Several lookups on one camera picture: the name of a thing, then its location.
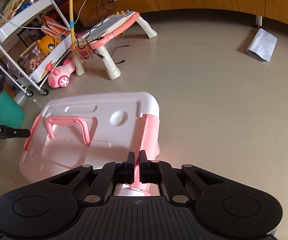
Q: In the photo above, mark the yellow toy pole pink hook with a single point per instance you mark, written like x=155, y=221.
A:
x=71, y=21

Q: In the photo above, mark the snack box on shelf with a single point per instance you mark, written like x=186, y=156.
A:
x=31, y=58

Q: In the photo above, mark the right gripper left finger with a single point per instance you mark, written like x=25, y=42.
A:
x=109, y=176

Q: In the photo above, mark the pink toy drawing table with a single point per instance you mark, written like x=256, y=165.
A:
x=95, y=39

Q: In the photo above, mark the pink plastic storage box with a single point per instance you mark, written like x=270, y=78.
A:
x=61, y=143

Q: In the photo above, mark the pink toy pig car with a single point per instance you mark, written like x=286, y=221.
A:
x=59, y=77

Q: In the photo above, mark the white lid with pink handle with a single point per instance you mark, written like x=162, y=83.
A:
x=104, y=105

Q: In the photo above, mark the orange round toy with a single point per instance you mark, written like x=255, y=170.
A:
x=48, y=43

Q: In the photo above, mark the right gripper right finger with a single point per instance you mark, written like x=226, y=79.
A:
x=162, y=174

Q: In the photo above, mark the white paper bag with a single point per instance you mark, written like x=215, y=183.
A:
x=262, y=46

